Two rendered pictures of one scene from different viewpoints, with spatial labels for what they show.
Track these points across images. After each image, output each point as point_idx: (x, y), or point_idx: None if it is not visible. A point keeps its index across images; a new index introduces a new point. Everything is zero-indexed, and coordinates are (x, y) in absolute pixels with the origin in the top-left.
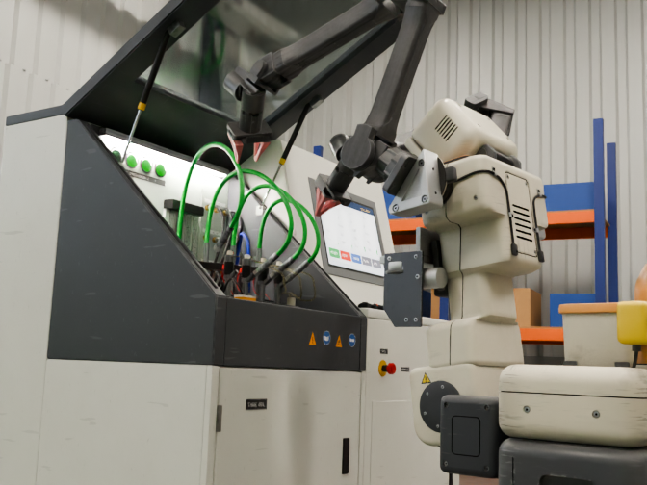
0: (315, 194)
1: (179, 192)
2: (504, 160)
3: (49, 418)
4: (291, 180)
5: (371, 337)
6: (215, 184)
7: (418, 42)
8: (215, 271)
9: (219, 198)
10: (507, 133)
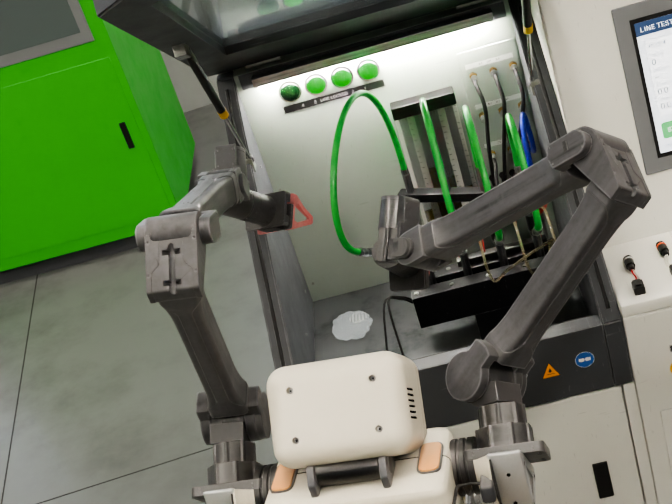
0: (629, 37)
1: (415, 80)
2: (350, 478)
3: None
4: (561, 43)
5: (638, 339)
6: (482, 34)
7: (187, 335)
8: (494, 171)
9: (495, 51)
10: (620, 220)
